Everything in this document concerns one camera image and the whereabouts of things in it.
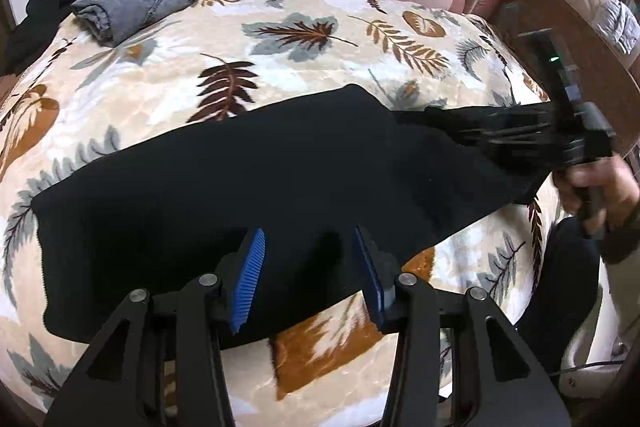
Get person's right forearm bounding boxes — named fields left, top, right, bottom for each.
left=597, top=212, right=640, bottom=265

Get leaf print blanket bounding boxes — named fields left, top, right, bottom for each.
left=0, top=0, right=601, bottom=427

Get brown bed sheet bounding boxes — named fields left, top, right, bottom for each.
left=0, top=74, right=18, bottom=105

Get person's right hand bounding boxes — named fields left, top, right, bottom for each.
left=555, top=154, right=640, bottom=238

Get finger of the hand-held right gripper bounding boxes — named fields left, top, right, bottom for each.
left=425, top=104, right=563, bottom=131
left=470, top=129, right=566, bottom=156

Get black pants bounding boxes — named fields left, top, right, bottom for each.
left=31, top=84, right=556, bottom=350

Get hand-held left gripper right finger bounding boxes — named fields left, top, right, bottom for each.
left=351, top=227, right=573, bottom=427

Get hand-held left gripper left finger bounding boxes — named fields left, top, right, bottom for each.
left=42, top=228, right=266, bottom=427

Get person's leg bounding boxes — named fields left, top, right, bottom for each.
left=515, top=217, right=603, bottom=378

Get brown wooden board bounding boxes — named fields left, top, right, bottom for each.
left=487, top=0, right=640, bottom=158

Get thin black cable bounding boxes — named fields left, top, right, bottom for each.
left=547, top=358, right=626, bottom=378

